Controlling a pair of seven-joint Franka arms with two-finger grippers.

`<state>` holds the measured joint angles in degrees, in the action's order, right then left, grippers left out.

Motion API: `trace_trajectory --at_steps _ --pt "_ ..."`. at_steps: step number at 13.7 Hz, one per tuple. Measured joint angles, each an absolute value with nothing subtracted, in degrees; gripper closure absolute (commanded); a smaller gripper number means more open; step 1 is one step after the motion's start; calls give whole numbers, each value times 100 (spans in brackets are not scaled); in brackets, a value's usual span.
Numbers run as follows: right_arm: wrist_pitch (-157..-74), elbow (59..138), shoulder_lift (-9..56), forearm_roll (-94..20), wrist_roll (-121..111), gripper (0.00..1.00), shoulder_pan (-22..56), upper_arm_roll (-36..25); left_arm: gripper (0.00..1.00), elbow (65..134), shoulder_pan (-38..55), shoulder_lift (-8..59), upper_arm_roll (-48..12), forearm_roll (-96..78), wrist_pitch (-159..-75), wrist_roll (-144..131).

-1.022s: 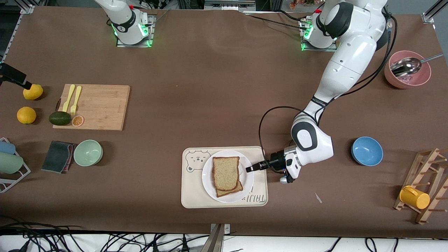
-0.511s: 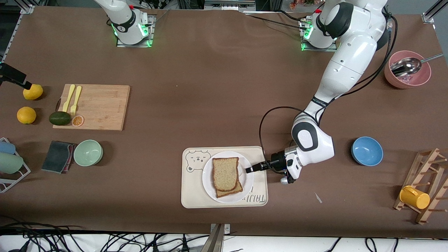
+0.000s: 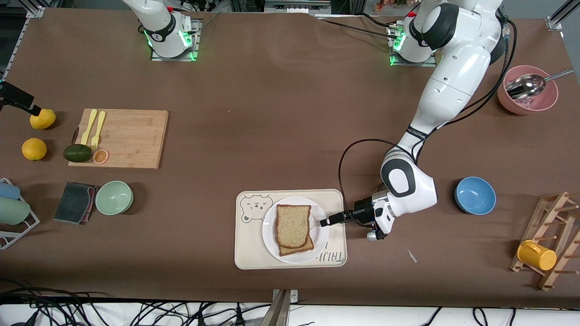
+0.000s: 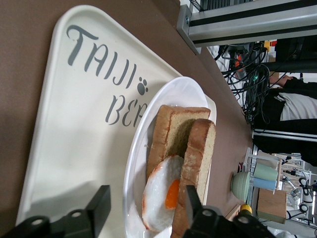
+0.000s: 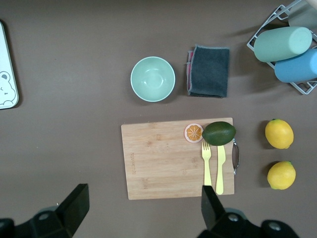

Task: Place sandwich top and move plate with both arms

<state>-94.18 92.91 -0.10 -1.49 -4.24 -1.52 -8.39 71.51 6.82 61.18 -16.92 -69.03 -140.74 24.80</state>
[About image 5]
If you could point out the bamboo cutting board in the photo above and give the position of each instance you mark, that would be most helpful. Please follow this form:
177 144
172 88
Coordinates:
161 161

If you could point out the yellow plastic knife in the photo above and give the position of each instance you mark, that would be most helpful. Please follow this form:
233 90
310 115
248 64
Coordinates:
220 168

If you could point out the mint green bowl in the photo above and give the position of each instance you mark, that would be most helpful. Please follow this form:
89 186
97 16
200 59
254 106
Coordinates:
153 79

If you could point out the toy orange slice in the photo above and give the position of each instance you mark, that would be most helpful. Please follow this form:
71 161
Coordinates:
192 133

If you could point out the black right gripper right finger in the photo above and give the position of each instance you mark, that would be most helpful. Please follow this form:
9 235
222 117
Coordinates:
213 213

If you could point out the yellow lemon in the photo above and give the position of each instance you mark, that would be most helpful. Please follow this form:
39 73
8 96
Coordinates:
279 134
281 175

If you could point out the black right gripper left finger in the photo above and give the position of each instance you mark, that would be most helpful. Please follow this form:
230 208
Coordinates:
71 213

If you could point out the cream tray with bear print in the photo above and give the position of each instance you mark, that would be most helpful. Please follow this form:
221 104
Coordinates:
7 74

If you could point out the mint green plastic cup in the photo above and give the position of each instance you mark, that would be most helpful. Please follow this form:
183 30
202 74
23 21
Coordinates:
280 44

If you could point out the pale grey plastic cup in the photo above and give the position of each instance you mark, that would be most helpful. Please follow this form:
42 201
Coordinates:
303 18

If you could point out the pink cloth under grey cloth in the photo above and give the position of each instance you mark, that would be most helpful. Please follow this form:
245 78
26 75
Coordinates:
190 72

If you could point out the blue plastic cup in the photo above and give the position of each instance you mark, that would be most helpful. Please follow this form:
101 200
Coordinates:
296 67

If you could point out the dark green avocado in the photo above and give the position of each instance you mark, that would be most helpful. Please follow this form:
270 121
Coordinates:
219 133

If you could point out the yellow plastic fork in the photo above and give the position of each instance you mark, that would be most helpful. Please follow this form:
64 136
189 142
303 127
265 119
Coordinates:
207 163

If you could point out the folded grey cloth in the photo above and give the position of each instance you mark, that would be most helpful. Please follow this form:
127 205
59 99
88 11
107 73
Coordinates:
209 72

